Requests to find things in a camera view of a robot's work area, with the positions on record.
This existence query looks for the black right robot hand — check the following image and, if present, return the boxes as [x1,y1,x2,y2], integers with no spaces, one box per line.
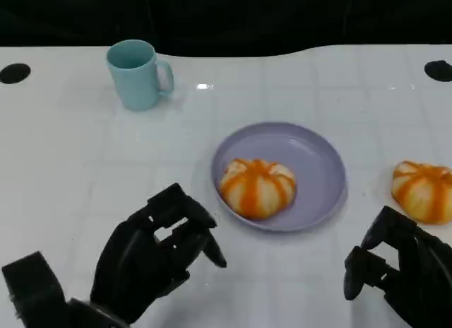
[342,205,452,328]

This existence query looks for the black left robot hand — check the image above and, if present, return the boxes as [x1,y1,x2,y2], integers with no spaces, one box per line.
[89,182,228,326]

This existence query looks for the orange and white bread roll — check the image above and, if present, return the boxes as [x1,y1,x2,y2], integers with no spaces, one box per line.
[391,160,452,226]
[218,158,298,221]

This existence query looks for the lilac plate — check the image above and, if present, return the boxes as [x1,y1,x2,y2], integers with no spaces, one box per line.
[210,121,348,233]

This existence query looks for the pale green mug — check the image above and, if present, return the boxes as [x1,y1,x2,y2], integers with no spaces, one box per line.
[106,39,175,112]

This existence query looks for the black table grommet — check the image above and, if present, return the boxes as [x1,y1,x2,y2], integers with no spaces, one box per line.
[423,59,452,83]
[0,62,31,85]

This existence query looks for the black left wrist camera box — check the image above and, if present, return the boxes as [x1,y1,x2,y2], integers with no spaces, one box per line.
[1,250,71,328]

